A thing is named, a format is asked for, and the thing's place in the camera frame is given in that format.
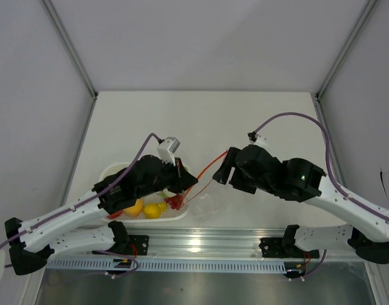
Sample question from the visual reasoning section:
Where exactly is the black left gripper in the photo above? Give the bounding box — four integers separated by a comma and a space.
136, 156, 198, 200

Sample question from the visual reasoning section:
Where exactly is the red grape bunch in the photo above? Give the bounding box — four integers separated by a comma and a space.
164, 194, 184, 210

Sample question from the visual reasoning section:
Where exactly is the clear zip top bag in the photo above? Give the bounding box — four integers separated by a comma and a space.
183, 149, 236, 223

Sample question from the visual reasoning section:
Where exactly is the orange fruit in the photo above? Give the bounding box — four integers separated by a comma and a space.
123, 199, 144, 217

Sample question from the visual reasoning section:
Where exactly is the white cauliflower with leaves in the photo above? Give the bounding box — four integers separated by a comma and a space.
157, 189, 176, 198

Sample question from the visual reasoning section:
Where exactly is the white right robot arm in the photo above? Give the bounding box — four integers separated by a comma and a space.
212, 145, 389, 264

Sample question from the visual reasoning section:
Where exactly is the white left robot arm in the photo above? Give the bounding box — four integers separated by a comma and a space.
4, 155, 198, 276

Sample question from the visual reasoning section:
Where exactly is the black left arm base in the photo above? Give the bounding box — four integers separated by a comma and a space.
92, 234, 150, 274

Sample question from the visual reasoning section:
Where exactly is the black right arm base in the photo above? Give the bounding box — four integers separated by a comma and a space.
259, 237, 320, 281

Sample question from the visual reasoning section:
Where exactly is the yellow lemon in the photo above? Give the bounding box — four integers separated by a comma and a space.
142, 203, 162, 219

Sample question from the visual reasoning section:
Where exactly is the red peach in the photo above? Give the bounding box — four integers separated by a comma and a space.
107, 210, 123, 219

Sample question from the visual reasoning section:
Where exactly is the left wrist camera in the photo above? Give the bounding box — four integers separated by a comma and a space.
157, 137, 181, 166

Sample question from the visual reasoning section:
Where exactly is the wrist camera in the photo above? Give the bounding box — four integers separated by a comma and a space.
247, 132, 269, 148
157, 137, 181, 166

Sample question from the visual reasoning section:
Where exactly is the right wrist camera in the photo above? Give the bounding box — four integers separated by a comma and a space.
247, 132, 269, 148

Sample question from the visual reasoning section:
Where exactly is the aluminium rail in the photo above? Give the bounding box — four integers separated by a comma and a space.
34, 227, 310, 257

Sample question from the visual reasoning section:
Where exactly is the slotted cable duct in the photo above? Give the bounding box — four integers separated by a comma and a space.
47, 257, 287, 274

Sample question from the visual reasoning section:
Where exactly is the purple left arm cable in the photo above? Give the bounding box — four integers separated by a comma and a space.
0, 132, 165, 280

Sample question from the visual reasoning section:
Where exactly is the left aluminium frame post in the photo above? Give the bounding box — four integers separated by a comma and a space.
39, 0, 97, 98

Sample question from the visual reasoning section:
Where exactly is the aluminium frame post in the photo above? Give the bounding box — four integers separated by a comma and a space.
39, 0, 97, 98
315, 0, 380, 99

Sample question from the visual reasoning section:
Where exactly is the right aluminium frame post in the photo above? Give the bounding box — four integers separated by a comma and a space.
315, 0, 380, 99

